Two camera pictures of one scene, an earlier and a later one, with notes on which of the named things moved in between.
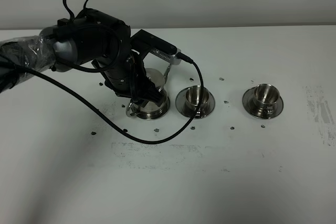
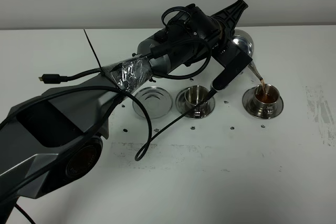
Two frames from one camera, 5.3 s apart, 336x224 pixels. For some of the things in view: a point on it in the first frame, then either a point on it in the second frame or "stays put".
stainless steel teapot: (149, 110) to (242, 41)
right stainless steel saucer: (249, 103) stays put
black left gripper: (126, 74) to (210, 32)
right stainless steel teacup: (266, 96) stays put
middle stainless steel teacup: (192, 98) stays put
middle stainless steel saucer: (180, 103) stays put
